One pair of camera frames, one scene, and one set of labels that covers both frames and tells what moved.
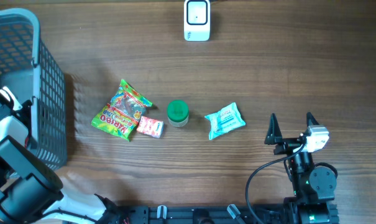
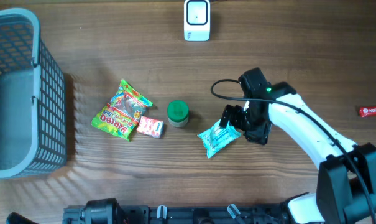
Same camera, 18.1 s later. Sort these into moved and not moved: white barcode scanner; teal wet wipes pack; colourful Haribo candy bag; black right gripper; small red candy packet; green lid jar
Moved: black right gripper; teal wet wipes pack
Not moved: white barcode scanner; small red candy packet; green lid jar; colourful Haribo candy bag
